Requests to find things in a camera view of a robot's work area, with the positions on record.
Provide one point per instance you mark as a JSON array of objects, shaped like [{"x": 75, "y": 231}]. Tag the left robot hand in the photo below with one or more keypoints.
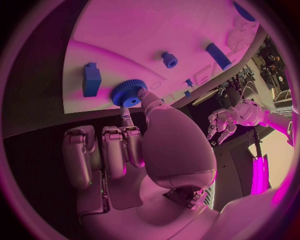
[{"x": 222, "y": 121}]

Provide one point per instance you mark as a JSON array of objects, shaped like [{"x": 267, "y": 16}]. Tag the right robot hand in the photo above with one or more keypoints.
[{"x": 175, "y": 150}]

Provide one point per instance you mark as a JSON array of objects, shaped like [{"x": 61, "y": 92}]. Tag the blue gear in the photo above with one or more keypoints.
[{"x": 126, "y": 91}]

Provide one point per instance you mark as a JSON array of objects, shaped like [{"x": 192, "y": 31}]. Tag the white task board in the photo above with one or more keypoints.
[{"x": 140, "y": 28}]

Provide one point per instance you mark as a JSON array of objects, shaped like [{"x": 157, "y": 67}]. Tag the small blue peg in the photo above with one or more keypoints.
[
  {"x": 187, "y": 94},
  {"x": 188, "y": 82}
]

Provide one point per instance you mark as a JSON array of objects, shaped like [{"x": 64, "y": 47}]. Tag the long blue cylinder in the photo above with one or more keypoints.
[{"x": 219, "y": 56}]

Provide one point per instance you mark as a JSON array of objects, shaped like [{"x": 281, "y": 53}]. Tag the workshop equipment rack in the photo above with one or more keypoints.
[{"x": 274, "y": 75}]

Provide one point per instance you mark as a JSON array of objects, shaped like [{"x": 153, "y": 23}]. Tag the blue stepped plug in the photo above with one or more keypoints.
[{"x": 170, "y": 61}]

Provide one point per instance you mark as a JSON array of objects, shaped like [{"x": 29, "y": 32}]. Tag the blue block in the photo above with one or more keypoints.
[{"x": 92, "y": 82}]

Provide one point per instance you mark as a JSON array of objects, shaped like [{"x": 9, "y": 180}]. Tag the large blue round part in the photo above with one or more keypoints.
[{"x": 243, "y": 10}]

